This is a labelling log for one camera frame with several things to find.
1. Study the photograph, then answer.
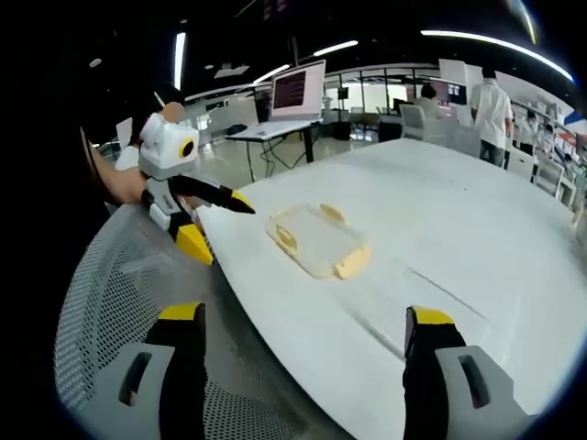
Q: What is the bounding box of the long ceiling light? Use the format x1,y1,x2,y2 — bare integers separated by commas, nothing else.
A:
173,31,187,91
312,39,360,58
420,28,575,84
252,63,292,85

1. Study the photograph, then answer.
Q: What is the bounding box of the open laptop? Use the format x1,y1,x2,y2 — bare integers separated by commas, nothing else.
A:
256,59,327,127

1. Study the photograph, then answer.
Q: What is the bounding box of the cream plastic clip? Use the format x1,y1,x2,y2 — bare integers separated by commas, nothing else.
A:
319,203,349,226

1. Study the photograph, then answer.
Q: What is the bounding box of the white board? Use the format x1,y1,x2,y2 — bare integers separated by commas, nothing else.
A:
437,58,483,107

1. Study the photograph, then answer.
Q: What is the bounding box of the clear plastic tray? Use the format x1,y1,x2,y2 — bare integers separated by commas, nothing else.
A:
265,203,373,281

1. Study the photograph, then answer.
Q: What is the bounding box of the grey mesh chair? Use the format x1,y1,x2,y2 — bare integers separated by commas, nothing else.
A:
53,201,349,440

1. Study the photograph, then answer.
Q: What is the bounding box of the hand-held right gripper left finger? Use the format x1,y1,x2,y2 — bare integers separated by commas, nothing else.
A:
84,301,207,440

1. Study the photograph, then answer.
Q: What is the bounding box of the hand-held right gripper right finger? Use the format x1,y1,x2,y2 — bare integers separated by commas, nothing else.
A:
402,305,540,440

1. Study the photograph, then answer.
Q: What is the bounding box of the white office chair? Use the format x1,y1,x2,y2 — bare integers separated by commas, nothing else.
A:
533,157,566,199
398,104,428,141

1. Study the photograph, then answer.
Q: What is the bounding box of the white desk with black legs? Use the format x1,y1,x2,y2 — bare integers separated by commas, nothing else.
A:
226,117,325,184

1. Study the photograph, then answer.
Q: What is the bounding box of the cream plastic buckle part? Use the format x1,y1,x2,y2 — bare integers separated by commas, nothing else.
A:
333,245,373,281
268,209,300,256

